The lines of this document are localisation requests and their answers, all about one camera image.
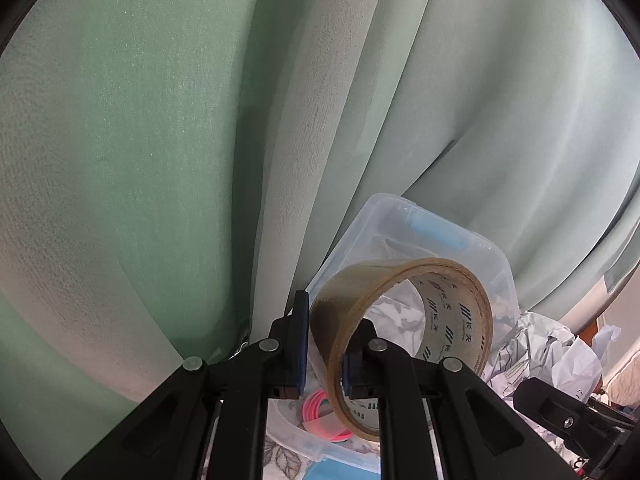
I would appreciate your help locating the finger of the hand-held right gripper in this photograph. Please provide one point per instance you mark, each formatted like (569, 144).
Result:
(565, 410)

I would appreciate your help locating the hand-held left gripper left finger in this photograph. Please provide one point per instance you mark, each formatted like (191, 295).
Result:
(301, 350)

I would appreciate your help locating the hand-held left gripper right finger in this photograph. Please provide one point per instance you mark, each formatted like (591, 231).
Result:
(357, 370)

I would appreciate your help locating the white paper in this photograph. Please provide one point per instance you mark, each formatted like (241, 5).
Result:
(540, 355)

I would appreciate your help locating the brown packing tape roll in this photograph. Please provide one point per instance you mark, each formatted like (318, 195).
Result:
(450, 320)

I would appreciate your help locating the clear plastic storage container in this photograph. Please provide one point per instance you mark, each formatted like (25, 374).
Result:
(390, 220)

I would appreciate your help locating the pale green curtain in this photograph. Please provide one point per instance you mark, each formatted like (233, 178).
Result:
(150, 160)

